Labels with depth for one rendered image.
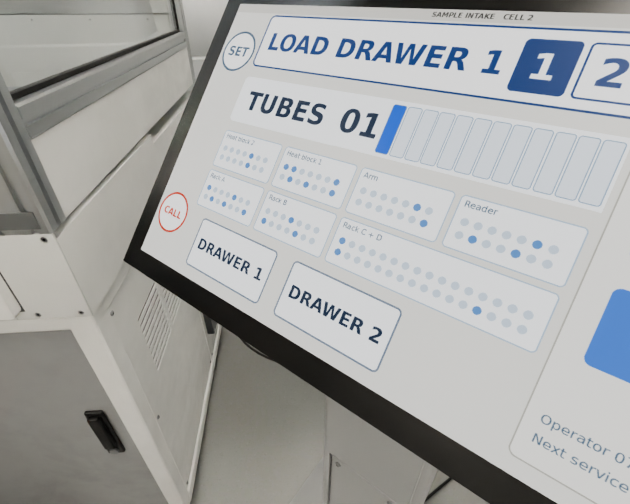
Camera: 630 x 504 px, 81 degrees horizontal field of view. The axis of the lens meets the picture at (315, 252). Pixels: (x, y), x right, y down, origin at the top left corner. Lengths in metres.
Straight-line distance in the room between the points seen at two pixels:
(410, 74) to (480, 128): 0.07
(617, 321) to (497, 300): 0.06
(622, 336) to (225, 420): 1.28
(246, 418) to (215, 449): 0.13
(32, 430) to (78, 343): 0.30
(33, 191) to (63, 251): 0.09
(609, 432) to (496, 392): 0.05
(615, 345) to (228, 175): 0.30
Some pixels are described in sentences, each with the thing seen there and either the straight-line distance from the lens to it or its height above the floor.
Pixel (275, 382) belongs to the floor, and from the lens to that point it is 1.47.
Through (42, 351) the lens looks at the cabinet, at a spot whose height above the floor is 0.72.
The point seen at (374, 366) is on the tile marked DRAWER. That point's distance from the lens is 0.26.
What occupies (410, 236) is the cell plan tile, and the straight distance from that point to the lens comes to 0.26.
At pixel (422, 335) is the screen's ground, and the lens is 0.25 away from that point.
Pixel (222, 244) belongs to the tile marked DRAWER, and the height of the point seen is 1.01.
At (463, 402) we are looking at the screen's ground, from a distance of 0.25.
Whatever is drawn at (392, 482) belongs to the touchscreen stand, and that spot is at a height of 0.67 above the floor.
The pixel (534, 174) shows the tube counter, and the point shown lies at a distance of 0.26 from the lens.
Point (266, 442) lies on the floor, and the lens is 1.35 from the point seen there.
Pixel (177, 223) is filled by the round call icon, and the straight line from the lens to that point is 0.38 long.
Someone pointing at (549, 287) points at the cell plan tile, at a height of 1.06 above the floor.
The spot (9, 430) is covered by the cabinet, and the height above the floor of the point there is 0.49.
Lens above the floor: 1.19
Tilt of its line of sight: 35 degrees down
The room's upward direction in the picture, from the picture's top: straight up
